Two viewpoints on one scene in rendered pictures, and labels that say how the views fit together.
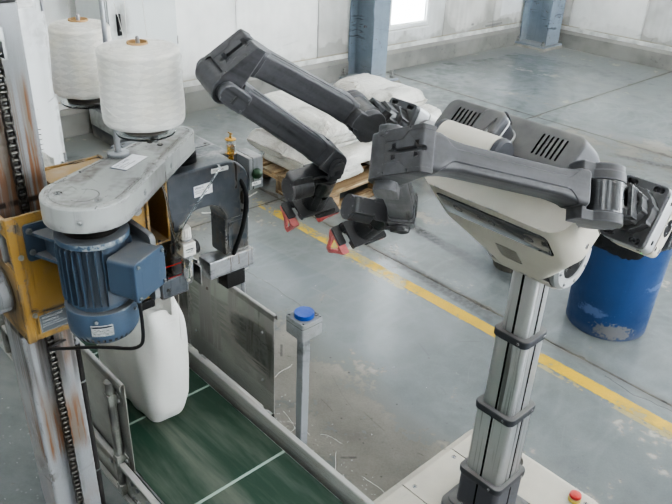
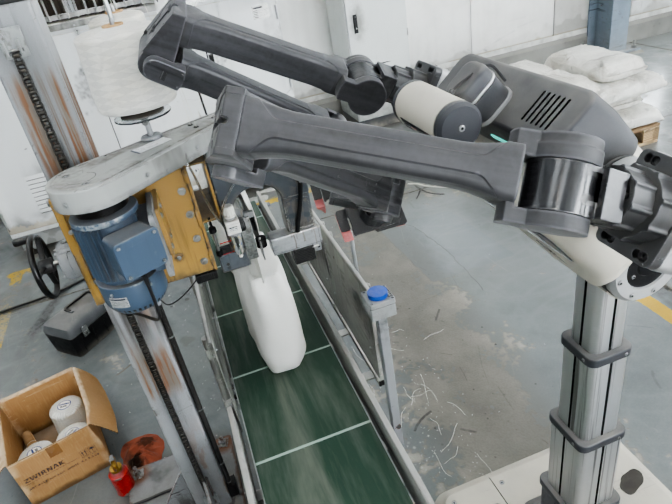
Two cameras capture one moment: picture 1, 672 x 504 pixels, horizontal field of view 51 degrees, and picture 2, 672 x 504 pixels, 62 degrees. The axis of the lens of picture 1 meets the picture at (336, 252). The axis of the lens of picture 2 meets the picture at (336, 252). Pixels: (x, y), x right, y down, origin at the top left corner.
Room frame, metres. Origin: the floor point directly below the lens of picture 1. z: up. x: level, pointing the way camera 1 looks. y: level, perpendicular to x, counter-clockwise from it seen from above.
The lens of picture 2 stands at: (0.53, -0.51, 1.82)
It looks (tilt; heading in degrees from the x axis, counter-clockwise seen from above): 31 degrees down; 31
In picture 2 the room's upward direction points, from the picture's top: 10 degrees counter-clockwise
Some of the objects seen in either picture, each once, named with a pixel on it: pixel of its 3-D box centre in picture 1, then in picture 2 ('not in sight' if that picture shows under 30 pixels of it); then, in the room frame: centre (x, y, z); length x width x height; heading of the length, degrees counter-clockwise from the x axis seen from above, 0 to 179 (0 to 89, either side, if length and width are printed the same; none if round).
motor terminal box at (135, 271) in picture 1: (138, 275); (137, 254); (1.24, 0.41, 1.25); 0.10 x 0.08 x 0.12; 159
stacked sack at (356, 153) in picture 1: (336, 150); not in sight; (4.50, 0.03, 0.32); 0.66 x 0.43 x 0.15; 136
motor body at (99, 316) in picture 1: (98, 280); (122, 256); (1.28, 0.50, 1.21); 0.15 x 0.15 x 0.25
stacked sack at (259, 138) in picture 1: (297, 134); not in sight; (4.78, 0.31, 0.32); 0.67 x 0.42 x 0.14; 138
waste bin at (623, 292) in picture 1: (619, 265); not in sight; (3.07, -1.41, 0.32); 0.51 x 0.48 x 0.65; 134
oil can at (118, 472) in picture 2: not in sight; (116, 471); (1.32, 1.09, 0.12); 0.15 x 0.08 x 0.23; 44
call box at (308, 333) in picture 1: (304, 323); (378, 303); (1.73, 0.08, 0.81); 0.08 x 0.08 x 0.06; 44
